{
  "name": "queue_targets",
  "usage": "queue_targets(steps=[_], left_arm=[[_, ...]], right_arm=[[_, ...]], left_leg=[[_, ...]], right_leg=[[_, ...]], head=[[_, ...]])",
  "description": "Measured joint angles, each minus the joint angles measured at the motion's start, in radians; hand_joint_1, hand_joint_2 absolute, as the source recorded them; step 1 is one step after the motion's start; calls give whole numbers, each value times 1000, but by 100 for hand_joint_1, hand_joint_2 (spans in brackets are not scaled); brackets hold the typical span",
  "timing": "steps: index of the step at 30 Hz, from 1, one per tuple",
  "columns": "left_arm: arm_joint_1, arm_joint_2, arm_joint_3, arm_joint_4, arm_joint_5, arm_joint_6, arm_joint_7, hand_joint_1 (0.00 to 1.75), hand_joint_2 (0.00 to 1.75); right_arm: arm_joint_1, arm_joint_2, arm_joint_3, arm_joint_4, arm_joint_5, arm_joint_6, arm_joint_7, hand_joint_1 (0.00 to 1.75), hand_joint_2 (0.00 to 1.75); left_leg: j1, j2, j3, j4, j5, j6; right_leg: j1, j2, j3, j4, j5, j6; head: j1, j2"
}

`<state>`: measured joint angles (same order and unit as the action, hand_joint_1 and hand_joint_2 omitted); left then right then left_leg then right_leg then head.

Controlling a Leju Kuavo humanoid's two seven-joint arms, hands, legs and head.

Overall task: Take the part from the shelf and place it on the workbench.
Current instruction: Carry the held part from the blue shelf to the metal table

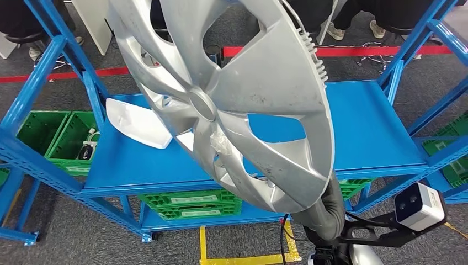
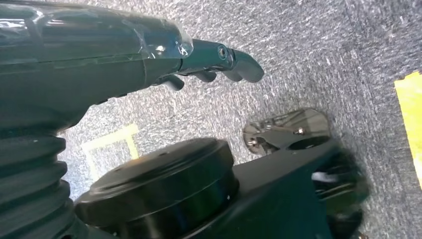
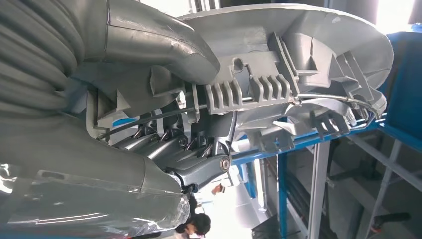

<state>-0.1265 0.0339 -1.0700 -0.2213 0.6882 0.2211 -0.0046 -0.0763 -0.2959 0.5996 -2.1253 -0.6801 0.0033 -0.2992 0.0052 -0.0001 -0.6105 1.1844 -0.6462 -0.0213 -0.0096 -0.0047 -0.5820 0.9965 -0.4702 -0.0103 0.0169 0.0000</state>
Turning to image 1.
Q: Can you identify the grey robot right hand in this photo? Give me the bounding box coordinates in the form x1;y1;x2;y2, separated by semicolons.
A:
292;173;346;241

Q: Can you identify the grey plastic wheel hubcap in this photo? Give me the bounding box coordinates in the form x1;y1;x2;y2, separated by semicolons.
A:
107;0;335;215

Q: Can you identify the yellow floor tape outline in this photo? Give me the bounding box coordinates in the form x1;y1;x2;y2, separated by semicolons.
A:
444;222;468;240

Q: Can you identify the red barrier belt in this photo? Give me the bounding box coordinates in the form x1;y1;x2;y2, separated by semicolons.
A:
0;66;130;84
223;45;453;58

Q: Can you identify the white desk panel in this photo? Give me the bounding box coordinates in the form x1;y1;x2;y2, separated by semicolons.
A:
316;0;348;46
71;0;113;56

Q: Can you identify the black stool chrome base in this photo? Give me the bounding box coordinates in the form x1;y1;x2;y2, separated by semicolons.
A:
5;31;72;71
356;25;421;76

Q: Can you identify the white plastic mirror cover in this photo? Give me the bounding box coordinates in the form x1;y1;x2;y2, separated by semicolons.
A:
105;98;173;150

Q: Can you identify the white power adapter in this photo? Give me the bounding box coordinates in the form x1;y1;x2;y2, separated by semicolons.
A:
86;128;101;147

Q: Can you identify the black round device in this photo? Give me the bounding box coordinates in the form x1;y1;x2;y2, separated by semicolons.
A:
77;144;94;161

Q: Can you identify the yellow floor tape strip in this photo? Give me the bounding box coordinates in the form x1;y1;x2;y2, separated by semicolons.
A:
0;188;22;226

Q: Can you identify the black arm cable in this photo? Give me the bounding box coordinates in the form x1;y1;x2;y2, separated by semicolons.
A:
279;214;310;265

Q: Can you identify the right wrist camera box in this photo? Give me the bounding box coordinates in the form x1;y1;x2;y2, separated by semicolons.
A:
338;182;449;250

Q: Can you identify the black barrier post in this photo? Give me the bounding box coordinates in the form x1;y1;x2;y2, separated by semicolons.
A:
204;44;222;68

